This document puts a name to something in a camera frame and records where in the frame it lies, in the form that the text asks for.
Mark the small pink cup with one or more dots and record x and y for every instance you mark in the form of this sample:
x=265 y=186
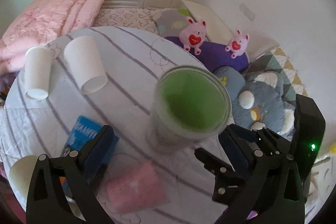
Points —
x=138 y=190

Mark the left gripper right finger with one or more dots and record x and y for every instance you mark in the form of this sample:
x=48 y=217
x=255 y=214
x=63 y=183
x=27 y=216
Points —
x=274 y=185

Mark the geometric patterned bedspread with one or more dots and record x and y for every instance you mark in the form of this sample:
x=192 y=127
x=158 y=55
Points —
x=277 y=61

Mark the blue black can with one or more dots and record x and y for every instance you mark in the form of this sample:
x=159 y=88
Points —
x=83 y=131

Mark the white paper cup far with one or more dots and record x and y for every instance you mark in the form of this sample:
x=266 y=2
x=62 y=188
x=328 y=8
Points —
x=37 y=72

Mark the small pink bunny plush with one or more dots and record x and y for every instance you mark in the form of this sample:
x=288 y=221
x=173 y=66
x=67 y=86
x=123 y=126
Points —
x=238 y=45

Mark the grey patterned pillow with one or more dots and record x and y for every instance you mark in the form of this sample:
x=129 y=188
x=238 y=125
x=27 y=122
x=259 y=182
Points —
x=171 y=22

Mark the white flat box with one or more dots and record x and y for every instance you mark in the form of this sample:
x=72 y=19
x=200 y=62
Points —
x=218 y=32

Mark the white paper cup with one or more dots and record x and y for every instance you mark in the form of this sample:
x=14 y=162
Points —
x=84 y=62
x=37 y=72

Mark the white striped table cloth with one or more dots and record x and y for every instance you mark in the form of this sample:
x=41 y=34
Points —
x=133 y=60

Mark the purple pillow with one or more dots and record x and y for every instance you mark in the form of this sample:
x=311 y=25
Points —
x=214 y=56

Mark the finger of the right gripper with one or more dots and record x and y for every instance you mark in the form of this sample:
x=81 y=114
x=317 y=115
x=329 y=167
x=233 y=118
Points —
x=228 y=185
x=256 y=143

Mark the white paper cup near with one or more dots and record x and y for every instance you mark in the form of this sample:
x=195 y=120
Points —
x=84 y=62

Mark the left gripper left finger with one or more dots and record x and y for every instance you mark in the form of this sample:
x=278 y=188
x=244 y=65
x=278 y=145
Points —
x=46 y=200

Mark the green pink glass cup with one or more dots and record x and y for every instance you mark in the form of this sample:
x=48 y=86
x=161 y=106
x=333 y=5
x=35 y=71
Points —
x=190 y=105

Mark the large pink bunny plush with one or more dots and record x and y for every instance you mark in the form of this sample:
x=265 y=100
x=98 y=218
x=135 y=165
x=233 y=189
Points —
x=193 y=35

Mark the heart pattern pillow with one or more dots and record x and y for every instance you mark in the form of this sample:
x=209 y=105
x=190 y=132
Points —
x=142 y=19

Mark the pink folded quilt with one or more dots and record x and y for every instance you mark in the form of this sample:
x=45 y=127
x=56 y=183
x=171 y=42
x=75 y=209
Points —
x=41 y=22

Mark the blue grey plush cushion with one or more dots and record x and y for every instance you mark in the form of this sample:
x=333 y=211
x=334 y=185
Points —
x=257 y=101

